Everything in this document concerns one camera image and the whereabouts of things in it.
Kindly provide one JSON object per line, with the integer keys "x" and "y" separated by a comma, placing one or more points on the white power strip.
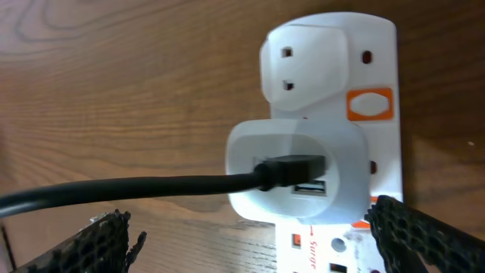
{"x": 337, "y": 66}

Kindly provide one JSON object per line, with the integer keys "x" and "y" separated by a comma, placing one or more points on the white USB charger adapter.
{"x": 340, "y": 196}

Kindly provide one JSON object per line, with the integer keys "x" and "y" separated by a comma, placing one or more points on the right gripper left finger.
{"x": 100, "y": 247}

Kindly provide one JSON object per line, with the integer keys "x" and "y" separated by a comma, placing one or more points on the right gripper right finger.
{"x": 408, "y": 239}

